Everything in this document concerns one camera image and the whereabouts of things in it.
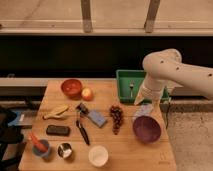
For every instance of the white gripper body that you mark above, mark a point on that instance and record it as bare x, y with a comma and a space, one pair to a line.
145, 93

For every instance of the blue sponge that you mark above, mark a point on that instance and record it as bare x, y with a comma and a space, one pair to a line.
97, 118

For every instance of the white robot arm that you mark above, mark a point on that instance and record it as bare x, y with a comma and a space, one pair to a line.
166, 65

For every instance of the purple bowl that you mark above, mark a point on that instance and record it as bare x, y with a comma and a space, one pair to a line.
146, 129

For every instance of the red bowl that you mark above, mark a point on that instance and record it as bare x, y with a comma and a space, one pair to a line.
71, 87

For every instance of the clear plastic bag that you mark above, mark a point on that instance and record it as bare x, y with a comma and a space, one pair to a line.
144, 110

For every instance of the green tray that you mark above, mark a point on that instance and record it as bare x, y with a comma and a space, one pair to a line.
124, 78

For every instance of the bunch of dark grapes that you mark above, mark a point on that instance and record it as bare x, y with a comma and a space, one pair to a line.
117, 115

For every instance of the apple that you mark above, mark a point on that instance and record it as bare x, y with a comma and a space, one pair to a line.
87, 94

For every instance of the small black clip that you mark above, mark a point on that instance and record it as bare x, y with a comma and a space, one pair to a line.
82, 108

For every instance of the white cup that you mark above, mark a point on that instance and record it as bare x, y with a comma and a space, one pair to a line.
98, 156

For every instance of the banana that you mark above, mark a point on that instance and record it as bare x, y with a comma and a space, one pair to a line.
56, 113

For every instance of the black rectangular case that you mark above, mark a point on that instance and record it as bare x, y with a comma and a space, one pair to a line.
58, 130

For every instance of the small metal cup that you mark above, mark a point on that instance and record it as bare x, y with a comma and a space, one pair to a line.
65, 150

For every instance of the orange carrot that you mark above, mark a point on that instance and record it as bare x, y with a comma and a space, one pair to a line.
37, 143

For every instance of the blue cup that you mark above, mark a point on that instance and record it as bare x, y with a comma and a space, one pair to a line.
41, 154

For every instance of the black chair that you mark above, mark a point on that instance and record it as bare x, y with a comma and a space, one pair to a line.
8, 135

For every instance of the black handled tool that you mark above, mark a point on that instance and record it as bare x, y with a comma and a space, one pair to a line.
82, 129

